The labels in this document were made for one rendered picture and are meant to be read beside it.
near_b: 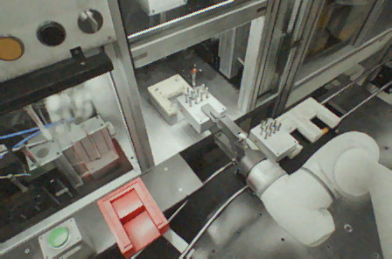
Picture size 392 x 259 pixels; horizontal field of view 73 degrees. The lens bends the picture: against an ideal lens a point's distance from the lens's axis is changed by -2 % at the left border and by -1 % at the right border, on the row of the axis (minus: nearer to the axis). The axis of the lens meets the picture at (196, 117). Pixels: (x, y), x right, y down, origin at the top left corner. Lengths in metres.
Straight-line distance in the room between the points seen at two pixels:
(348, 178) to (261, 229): 0.47
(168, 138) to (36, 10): 0.59
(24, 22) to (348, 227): 1.09
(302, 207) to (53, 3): 0.59
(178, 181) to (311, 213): 0.38
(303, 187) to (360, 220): 0.54
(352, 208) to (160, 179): 0.72
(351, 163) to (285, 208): 0.17
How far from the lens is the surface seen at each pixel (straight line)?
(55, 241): 0.69
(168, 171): 0.84
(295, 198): 0.65
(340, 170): 0.64
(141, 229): 0.77
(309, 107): 1.14
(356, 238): 1.14
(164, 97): 0.94
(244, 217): 1.03
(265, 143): 0.89
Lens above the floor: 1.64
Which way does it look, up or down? 50 degrees down
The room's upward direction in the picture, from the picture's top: straight up
